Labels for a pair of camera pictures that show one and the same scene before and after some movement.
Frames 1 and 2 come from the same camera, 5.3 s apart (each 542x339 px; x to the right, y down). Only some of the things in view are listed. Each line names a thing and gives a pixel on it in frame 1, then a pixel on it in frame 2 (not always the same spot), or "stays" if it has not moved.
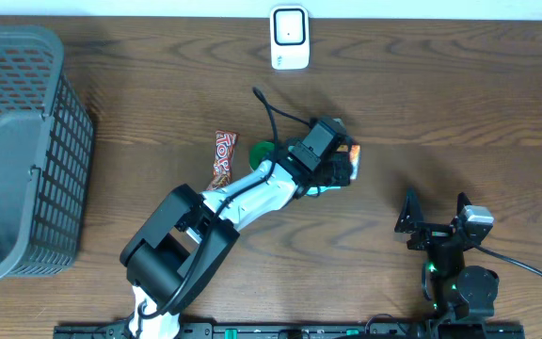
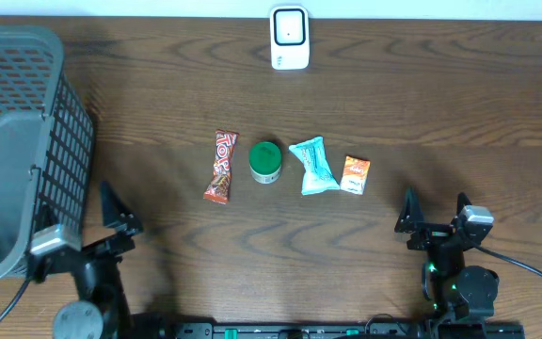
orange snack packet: x=355 y=158 → x=355 y=174
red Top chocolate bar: x=226 y=142 stays
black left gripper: x=344 y=175 → x=107 y=252
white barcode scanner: x=290 y=39 stays
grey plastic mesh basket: x=31 y=141 stays
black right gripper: x=430 y=233 stays
